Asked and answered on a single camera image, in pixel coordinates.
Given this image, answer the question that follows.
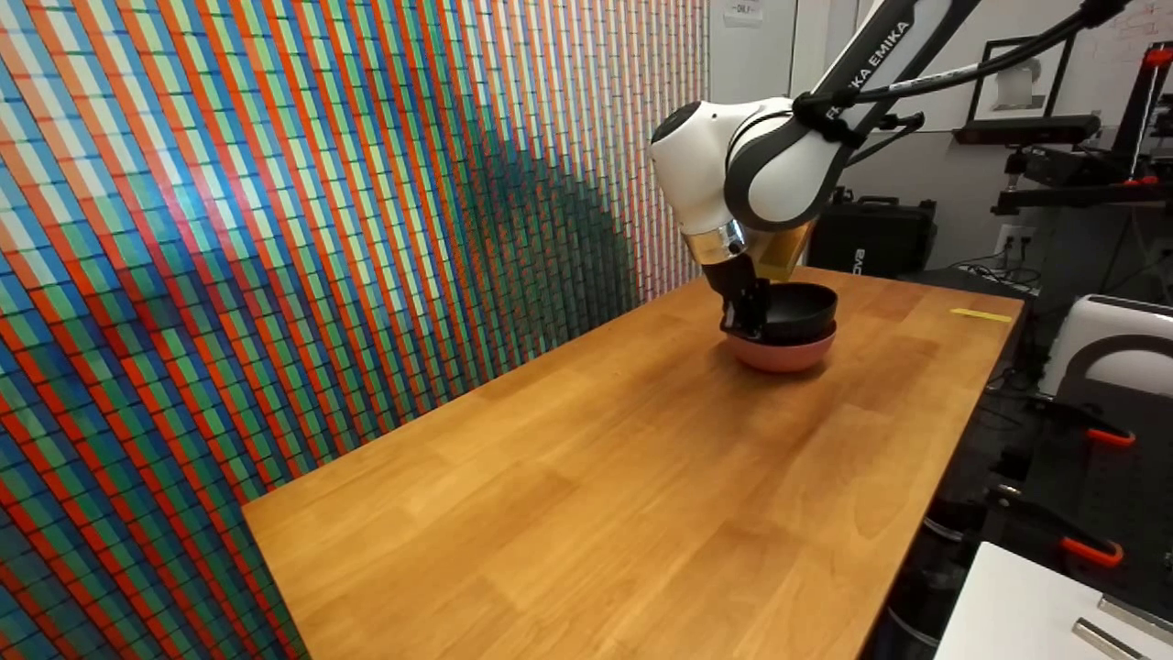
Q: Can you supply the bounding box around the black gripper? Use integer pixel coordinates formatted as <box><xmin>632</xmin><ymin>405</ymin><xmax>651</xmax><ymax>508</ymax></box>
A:
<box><xmin>706</xmin><ymin>252</ymin><xmax>767</xmax><ymax>339</ymax></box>

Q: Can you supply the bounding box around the black bowl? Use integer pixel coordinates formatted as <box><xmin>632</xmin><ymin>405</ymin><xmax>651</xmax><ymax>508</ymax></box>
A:
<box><xmin>747</xmin><ymin>284</ymin><xmax>835</xmax><ymax>346</ymax></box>

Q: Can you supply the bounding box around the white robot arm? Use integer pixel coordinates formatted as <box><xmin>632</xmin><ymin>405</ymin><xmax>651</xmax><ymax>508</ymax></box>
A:
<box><xmin>651</xmin><ymin>0</ymin><xmax>979</xmax><ymax>335</ymax></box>

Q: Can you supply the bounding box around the pink bowl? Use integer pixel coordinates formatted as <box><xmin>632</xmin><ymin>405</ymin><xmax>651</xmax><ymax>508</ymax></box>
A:
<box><xmin>729</xmin><ymin>335</ymin><xmax>831</xmax><ymax>376</ymax></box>

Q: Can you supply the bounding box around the black case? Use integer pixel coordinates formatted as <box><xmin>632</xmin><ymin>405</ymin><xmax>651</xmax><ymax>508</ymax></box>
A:
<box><xmin>808</xmin><ymin>192</ymin><xmax>940</xmax><ymax>274</ymax></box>

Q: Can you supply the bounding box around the black shelf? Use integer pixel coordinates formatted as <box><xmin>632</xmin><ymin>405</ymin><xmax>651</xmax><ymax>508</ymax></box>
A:
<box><xmin>955</xmin><ymin>114</ymin><xmax>1101</xmax><ymax>146</ymax></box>

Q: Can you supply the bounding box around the framed portrait picture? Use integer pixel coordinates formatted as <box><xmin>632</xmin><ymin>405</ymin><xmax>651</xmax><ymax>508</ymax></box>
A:
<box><xmin>970</xmin><ymin>42</ymin><xmax>1072</xmax><ymax>120</ymax></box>

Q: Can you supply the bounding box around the white chair back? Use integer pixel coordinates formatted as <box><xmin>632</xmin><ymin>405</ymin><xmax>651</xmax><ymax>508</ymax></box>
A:
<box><xmin>1038</xmin><ymin>294</ymin><xmax>1173</xmax><ymax>400</ymax></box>

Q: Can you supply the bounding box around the black clamp orange tip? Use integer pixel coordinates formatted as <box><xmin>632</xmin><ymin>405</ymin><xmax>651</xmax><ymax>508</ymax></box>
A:
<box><xmin>1038</xmin><ymin>400</ymin><xmax>1138</xmax><ymax>453</ymax></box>

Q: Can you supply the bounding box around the white box corner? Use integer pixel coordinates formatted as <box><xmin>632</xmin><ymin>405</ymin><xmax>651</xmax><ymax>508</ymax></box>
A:
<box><xmin>937</xmin><ymin>542</ymin><xmax>1173</xmax><ymax>660</ymax></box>

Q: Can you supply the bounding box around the red black stand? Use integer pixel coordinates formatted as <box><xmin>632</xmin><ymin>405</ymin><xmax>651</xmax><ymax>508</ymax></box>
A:
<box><xmin>1116</xmin><ymin>42</ymin><xmax>1173</xmax><ymax>180</ymax></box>

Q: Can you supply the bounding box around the black clamp orange handle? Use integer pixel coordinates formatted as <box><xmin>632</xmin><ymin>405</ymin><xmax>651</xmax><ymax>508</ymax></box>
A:
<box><xmin>987</xmin><ymin>479</ymin><xmax>1125</xmax><ymax>572</ymax></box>

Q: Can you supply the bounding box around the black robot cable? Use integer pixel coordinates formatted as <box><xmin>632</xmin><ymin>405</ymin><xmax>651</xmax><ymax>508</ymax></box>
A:
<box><xmin>840</xmin><ymin>0</ymin><xmax>1138</xmax><ymax>168</ymax></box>

